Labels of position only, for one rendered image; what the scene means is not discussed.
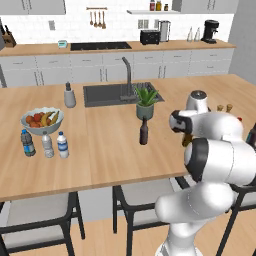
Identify black hob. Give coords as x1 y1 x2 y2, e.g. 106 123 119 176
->
69 41 133 52

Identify grey base cupboard run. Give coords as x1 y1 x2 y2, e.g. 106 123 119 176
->
0 47 236 89

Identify black coffee machine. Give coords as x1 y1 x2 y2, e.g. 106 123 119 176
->
200 18 220 45

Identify potted green plant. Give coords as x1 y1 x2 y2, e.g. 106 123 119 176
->
133 84 160 121

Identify grey wall cupboards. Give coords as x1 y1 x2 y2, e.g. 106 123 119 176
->
171 0 241 15
0 0 67 16

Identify dark grey tap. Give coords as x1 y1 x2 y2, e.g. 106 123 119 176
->
119 56 139 103

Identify yellow banana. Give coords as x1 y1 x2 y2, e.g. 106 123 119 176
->
40 110 61 127

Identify white blue-label plastic bottle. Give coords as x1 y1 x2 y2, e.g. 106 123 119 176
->
56 130 70 160

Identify silver kettle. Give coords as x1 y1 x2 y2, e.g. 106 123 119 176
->
158 19 172 43

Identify white bowl of fruit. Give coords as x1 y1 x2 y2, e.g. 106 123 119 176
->
20 106 65 136

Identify clear plastic bottle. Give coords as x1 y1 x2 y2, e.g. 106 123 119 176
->
41 130 55 159

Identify white wall shelf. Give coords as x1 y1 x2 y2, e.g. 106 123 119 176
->
126 9 181 16

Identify wooden knife block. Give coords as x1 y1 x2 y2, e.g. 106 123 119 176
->
2 25 18 48

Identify black toaster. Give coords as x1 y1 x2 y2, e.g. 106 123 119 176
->
139 28 161 46

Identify dark brown glass bottle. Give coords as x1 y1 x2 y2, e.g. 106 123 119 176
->
138 116 150 146

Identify grey soap dispenser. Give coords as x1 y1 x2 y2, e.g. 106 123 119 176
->
63 81 77 109

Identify dark grey sink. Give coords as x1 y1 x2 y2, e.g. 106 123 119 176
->
82 81 165 108

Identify black chair with grey seat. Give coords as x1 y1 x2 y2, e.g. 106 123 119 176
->
215 184 256 256
0 191 86 256
111 175 192 256

